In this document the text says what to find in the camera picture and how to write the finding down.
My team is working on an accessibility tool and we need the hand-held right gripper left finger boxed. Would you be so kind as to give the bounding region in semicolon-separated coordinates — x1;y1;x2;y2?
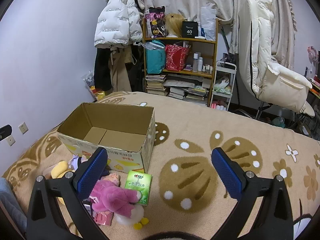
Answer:
26;147;110;240

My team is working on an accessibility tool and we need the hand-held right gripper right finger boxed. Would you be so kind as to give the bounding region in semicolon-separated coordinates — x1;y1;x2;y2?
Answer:
211;147;293;240

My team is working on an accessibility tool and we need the purple-haired doll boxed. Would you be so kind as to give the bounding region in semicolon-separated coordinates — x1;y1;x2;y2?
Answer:
69;155;88;172

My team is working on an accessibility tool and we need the yellow plush toy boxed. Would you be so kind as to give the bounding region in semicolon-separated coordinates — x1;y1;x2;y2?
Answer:
51;160;75;204

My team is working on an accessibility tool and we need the green tissue pack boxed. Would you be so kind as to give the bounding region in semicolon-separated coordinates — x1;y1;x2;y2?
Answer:
124;170;152;206

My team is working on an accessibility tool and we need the white duck plush toy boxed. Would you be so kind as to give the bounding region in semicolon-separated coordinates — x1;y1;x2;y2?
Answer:
114;204;150;230

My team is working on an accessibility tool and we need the cardboard box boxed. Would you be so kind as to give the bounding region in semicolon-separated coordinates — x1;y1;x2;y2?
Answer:
57;102;156;174

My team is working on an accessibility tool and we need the small black packet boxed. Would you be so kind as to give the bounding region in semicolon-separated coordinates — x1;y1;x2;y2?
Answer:
82;197;93;215

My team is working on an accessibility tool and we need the teal round object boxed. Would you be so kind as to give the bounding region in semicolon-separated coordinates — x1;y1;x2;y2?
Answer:
272;116;285;128

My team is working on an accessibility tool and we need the wide stack of books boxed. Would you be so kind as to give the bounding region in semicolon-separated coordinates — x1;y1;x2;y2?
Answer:
169;86;209;105

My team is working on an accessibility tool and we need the person's jeans leg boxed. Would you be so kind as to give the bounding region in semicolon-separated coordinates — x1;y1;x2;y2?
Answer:
0;177;27;240

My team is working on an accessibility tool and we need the plastic bag of snacks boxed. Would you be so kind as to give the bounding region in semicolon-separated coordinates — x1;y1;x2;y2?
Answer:
84;70;107;102

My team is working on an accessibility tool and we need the white trolley cart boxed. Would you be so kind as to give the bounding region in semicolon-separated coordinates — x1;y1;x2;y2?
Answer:
209;61;237;112

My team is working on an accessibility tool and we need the pile of papers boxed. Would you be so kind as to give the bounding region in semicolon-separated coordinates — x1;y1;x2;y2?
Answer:
164;75;212;89

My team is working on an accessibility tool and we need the black hanging garment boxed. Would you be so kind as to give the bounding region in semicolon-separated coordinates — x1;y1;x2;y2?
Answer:
94;46;113;92

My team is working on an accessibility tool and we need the beige hanging coat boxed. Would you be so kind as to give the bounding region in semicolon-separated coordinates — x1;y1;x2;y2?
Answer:
110;44;133;93

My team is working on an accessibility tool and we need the dark hanging garment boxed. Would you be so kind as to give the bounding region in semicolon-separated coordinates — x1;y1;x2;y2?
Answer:
130;42;146;93

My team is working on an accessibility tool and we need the tall white bottle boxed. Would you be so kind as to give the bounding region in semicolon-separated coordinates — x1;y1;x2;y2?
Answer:
193;52;202;72

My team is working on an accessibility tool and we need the cream padded chair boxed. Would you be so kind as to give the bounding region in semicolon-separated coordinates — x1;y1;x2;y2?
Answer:
239;0;316;118

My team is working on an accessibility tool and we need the red patterned bag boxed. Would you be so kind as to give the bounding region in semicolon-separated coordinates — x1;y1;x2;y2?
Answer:
165;44;190;72

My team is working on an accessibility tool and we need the teal bag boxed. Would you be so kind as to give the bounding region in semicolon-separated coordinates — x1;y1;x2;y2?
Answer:
146;40;167;75

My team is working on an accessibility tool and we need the wooden shelf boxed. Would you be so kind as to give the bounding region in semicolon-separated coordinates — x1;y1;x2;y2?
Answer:
142;17;218;108

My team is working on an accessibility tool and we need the black box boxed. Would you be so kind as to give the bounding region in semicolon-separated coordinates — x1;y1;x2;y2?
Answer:
182;21;199;39

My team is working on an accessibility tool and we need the white puffer jacket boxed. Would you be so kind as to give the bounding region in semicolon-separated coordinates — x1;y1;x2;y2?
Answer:
94;0;143;48

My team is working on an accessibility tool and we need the clear plastic bag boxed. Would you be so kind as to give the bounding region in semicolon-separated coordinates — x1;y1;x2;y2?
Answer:
200;6;217;41

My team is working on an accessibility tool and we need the blonde wig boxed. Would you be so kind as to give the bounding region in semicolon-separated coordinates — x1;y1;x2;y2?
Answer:
164;13;185;37

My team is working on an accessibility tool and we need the black pink patterned bag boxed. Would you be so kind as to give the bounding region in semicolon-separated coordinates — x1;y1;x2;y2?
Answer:
146;6;167;39

